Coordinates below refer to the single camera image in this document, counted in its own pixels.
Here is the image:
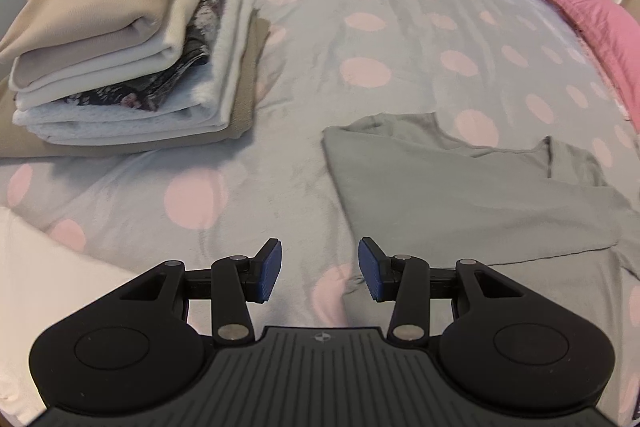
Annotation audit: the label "grey long-sleeve shirt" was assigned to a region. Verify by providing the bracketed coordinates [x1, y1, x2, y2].
[321, 111, 640, 408]

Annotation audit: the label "grey pink-dotted bed sheet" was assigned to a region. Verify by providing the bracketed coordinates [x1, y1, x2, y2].
[0, 0, 640, 427]

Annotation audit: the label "pink pillow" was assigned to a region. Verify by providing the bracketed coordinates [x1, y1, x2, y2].
[551, 0, 639, 131]

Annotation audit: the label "folded light grey towel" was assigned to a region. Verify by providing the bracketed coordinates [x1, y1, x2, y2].
[12, 0, 255, 146]

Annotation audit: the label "folded white shirt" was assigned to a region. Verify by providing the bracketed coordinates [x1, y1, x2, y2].
[1, 207, 134, 426]

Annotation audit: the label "folded beige garment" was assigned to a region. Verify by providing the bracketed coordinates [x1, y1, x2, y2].
[1, 0, 169, 89]

